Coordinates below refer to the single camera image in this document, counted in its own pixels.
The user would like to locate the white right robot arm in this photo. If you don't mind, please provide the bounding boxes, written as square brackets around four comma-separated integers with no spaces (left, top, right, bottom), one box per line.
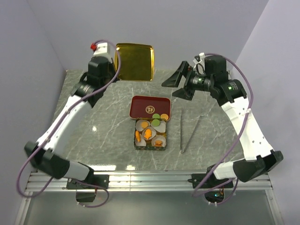
[161,53,284,187]

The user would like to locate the green gold cookie tin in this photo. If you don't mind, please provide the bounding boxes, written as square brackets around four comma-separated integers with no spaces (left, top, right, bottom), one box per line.
[133,118,167,151]

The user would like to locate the orange fish cookie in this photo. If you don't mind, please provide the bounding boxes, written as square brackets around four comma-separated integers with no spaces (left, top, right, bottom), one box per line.
[135,130,141,143]
[144,128,152,140]

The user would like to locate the silver metal tongs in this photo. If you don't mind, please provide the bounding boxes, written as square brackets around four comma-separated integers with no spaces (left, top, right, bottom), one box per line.
[180,108,202,154]

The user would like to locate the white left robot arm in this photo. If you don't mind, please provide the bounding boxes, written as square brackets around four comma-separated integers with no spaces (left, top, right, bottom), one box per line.
[24,56,115,188]

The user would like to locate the white paper cup top-left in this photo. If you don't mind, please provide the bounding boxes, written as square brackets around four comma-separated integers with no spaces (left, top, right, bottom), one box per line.
[135,120,150,132]

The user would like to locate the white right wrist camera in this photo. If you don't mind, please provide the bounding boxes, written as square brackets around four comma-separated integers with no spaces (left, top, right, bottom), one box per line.
[193,52,205,70]

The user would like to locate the white paper cup top-right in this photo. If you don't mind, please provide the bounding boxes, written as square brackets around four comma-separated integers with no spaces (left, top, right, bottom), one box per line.
[152,120,166,133]

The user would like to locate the aluminium mounting rail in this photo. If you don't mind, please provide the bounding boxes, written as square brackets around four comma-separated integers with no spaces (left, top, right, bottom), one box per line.
[25,171,273,192]

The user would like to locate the white paper cup centre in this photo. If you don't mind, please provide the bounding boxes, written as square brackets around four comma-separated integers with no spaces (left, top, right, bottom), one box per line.
[142,127,157,141]

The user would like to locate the gold tin lid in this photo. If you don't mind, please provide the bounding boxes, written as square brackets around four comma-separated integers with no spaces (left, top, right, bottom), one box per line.
[115,43,154,82]

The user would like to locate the white paper cup bottom-right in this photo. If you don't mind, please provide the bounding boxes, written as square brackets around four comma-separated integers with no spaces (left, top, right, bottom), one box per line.
[151,135,166,147]

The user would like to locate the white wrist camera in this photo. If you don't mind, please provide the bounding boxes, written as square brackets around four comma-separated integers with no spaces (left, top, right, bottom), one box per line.
[193,52,205,70]
[90,42,112,61]

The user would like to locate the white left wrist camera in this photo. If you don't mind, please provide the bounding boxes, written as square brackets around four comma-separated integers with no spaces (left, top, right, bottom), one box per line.
[90,42,112,61]

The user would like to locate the red rectangular tray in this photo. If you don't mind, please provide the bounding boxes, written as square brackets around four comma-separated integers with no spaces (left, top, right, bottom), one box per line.
[129,95,171,119]

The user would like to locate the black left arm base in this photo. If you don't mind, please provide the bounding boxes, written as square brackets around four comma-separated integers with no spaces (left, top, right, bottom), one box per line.
[66,174,109,203]

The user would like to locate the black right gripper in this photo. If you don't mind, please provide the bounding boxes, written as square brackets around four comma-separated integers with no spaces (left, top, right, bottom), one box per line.
[161,60,214,100]

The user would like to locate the orange round waffle cookie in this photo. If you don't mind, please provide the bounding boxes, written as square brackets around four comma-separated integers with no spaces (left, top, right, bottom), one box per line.
[140,121,149,129]

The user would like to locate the round orange sandwich cookie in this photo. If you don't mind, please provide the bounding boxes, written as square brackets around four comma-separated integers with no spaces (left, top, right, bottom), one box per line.
[154,140,163,147]

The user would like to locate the white paper cup bottom-left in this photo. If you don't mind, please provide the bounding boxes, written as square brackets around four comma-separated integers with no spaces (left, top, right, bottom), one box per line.
[135,134,147,147]

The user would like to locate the green round macaron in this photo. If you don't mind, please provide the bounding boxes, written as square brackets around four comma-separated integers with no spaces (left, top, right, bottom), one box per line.
[152,113,160,119]
[151,119,160,127]

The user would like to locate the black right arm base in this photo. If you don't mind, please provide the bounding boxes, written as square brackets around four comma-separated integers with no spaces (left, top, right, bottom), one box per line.
[188,173,233,205]

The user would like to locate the orange pumpkin cookie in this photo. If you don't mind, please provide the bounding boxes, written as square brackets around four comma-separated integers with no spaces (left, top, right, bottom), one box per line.
[160,113,169,121]

